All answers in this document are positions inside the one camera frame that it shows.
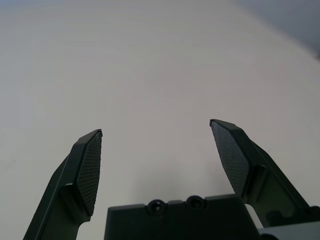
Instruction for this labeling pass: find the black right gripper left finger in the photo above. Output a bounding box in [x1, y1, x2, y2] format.
[22, 128, 103, 240]

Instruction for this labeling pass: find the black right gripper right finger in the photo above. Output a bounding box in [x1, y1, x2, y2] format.
[209, 119, 320, 228]

